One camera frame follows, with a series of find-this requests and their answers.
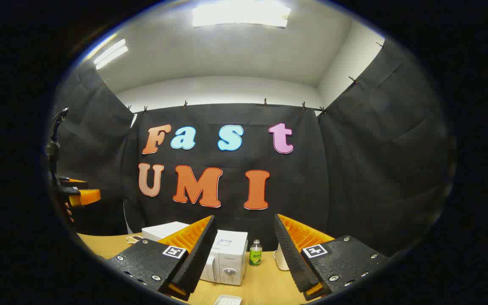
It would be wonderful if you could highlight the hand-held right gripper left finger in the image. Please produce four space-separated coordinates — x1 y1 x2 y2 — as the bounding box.
108 215 218 301

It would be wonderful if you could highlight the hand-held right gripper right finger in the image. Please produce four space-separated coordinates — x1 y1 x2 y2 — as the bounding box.
274 214 391 301

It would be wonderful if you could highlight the white microwave oven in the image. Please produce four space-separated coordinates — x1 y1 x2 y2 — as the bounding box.
141 221 249 286

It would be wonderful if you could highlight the white toaster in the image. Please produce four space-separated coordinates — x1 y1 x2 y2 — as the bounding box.
273 244 290 271

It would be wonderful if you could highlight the green label drink bottle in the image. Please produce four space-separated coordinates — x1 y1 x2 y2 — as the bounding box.
249 239 263 266

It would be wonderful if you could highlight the black backdrop cloth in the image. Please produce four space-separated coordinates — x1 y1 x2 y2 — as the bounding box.
51 38 456 257

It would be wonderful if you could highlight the ceiling light strip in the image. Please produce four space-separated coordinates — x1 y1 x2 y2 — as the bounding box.
93 38 129 70

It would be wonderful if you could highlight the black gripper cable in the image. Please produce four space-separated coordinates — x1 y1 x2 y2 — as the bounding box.
50 108 69 144

